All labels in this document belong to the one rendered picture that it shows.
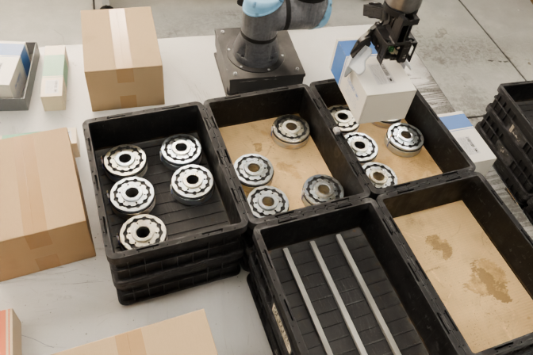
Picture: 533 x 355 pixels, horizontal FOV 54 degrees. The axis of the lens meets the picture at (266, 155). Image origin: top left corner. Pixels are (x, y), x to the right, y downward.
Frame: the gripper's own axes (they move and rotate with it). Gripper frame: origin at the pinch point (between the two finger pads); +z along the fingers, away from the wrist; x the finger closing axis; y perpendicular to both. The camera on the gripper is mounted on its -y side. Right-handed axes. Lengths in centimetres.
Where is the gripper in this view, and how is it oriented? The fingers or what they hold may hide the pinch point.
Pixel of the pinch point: (372, 71)
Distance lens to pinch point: 125.7
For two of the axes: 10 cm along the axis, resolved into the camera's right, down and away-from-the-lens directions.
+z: -1.1, 6.4, 7.6
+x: 9.6, -1.2, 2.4
